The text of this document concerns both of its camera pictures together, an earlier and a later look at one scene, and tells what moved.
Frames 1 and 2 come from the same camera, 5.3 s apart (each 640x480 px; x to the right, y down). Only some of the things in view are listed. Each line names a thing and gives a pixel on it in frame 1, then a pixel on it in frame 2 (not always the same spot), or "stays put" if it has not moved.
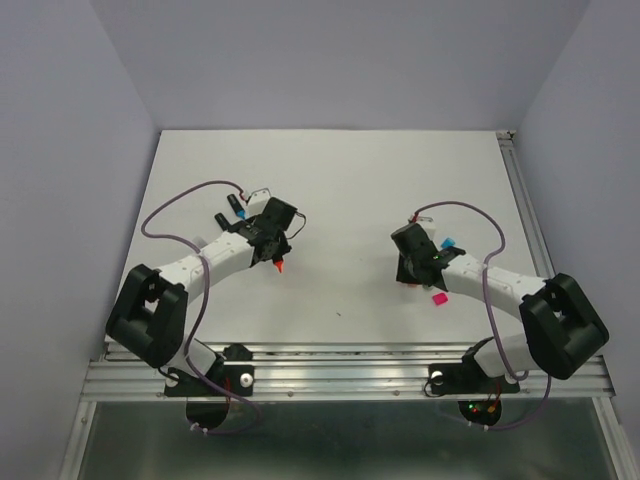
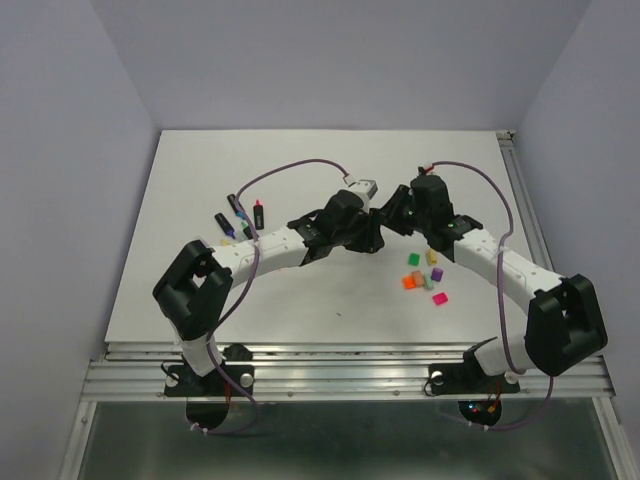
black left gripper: [283, 246] to [371, 240]
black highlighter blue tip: [237, 208] stays put
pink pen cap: [440, 298] stays put
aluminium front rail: [330, 371] stays put
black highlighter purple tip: [224, 225] stays put
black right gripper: [403, 274] to [390, 210]
